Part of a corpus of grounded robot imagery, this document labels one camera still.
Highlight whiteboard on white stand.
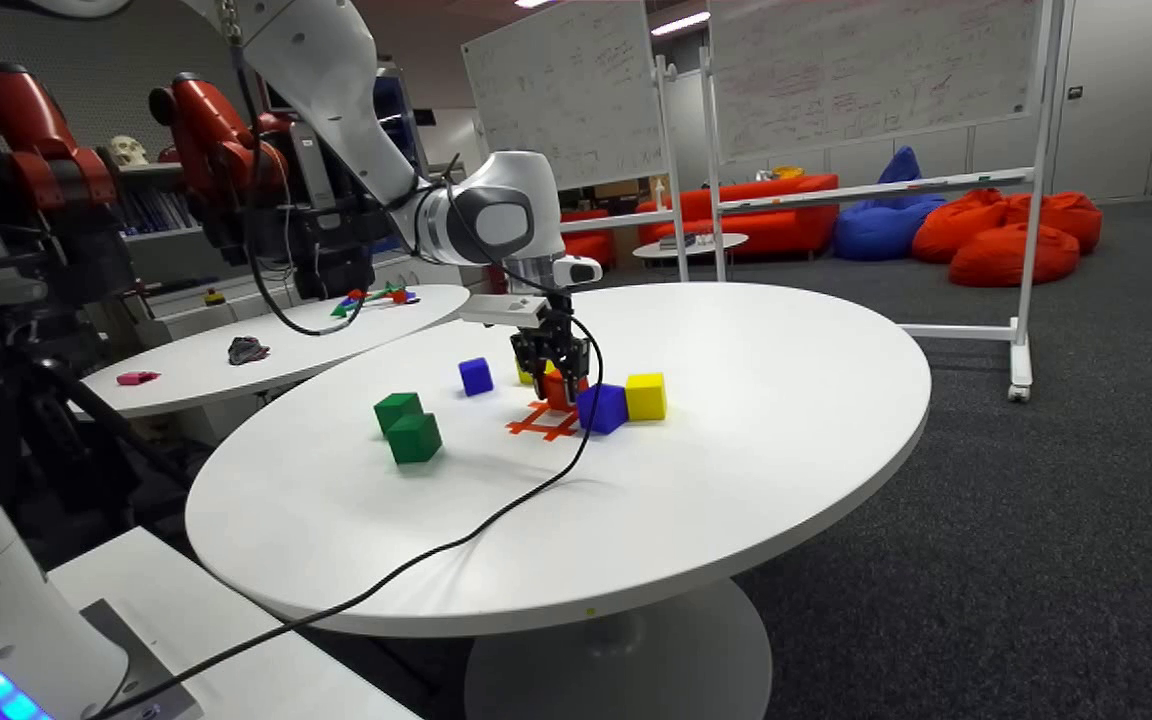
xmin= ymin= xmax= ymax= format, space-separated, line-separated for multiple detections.
xmin=701 ymin=0 xmax=1079 ymax=403
xmin=457 ymin=0 xmax=691 ymax=287

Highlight grey base plate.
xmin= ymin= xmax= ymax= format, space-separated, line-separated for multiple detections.
xmin=72 ymin=595 xmax=210 ymax=720

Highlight ceiling light strip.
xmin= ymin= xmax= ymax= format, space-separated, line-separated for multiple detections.
xmin=650 ymin=6 xmax=712 ymax=40

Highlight orange bean bag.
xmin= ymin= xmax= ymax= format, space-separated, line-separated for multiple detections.
xmin=949 ymin=216 xmax=1087 ymax=293
xmin=911 ymin=185 xmax=1026 ymax=266
xmin=1036 ymin=188 xmax=1109 ymax=257

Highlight green cube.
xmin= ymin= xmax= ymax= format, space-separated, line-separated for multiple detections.
xmin=386 ymin=411 xmax=450 ymax=467
xmin=371 ymin=387 xmax=428 ymax=434

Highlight white table pedestal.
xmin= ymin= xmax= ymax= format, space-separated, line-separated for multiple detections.
xmin=459 ymin=574 xmax=776 ymax=720

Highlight small round white table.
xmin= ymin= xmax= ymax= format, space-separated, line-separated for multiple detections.
xmin=627 ymin=226 xmax=753 ymax=265

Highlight red cube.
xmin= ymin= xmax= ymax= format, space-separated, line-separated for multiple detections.
xmin=539 ymin=361 xmax=579 ymax=414

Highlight blue cube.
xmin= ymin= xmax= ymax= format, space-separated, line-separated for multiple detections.
xmin=574 ymin=378 xmax=634 ymax=438
xmin=457 ymin=352 xmax=496 ymax=398

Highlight red tape cross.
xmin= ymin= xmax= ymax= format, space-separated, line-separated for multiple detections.
xmin=510 ymin=394 xmax=585 ymax=443

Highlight colourful toy pieces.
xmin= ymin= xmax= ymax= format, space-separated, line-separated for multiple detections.
xmin=327 ymin=279 xmax=424 ymax=324

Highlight dark grey lump object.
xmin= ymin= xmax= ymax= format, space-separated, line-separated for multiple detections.
xmin=225 ymin=333 xmax=275 ymax=366

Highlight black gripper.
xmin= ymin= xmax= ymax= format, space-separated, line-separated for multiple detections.
xmin=510 ymin=293 xmax=605 ymax=398

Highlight blue bean bag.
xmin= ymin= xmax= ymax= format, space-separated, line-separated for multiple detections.
xmin=830 ymin=141 xmax=949 ymax=265

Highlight black cable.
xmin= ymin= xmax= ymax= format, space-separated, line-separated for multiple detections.
xmin=87 ymin=313 xmax=609 ymax=720

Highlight black camera tripod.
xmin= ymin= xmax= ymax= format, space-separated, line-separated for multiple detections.
xmin=0 ymin=210 xmax=142 ymax=563

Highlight white double door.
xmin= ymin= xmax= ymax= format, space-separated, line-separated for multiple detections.
xmin=1054 ymin=0 xmax=1152 ymax=206

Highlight beige skull figure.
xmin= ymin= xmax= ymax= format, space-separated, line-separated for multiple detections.
xmin=105 ymin=132 xmax=152 ymax=170

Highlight red sofa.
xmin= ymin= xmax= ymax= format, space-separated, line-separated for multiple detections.
xmin=642 ymin=166 xmax=849 ymax=265
xmin=555 ymin=194 xmax=626 ymax=274

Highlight light grey wrist camera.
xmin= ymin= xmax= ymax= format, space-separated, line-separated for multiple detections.
xmin=459 ymin=293 xmax=552 ymax=333

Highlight white round side table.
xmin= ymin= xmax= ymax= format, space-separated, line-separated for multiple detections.
xmin=75 ymin=279 xmax=477 ymax=425

